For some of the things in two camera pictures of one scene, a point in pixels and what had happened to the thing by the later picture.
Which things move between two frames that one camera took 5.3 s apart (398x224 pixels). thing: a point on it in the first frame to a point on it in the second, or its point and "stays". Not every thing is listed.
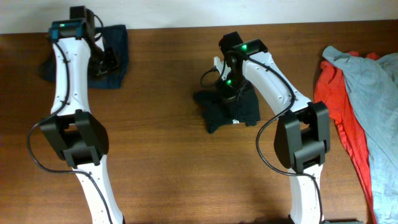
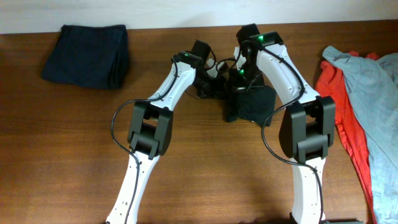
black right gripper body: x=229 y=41 to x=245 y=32
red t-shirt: x=332 y=90 stays
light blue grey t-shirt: x=374 y=86 stays
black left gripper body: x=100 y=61 to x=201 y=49
